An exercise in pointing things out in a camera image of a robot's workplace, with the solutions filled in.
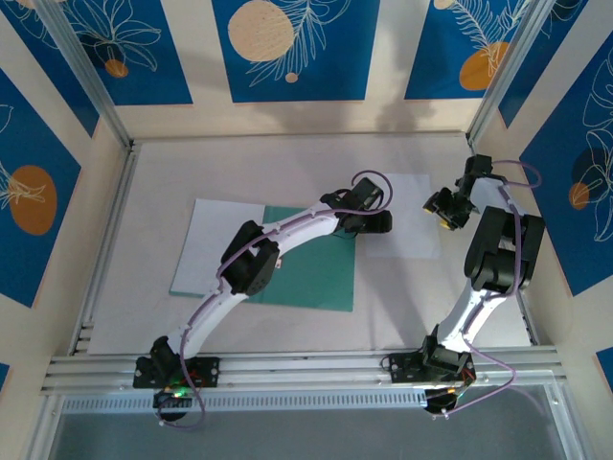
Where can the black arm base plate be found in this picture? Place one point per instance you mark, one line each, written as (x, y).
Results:
(211, 371)
(400, 369)

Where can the black controller box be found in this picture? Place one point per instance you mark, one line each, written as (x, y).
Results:
(167, 401)
(433, 404)

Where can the aluminium frame bar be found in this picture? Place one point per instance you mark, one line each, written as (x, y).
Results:
(42, 431)
(570, 426)

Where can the aluminium corner post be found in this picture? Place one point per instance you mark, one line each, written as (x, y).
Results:
(87, 72)
(505, 72)

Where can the wide aluminium extrusion rail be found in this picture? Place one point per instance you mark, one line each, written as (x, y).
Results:
(306, 371)

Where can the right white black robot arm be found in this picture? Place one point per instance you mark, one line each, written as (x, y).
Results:
(498, 259)

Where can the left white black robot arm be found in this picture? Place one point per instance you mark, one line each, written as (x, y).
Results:
(311, 235)

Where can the green paper folder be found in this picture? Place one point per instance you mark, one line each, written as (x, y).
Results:
(316, 278)

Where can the white paper sheet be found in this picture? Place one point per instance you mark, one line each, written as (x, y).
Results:
(206, 249)
(407, 230)

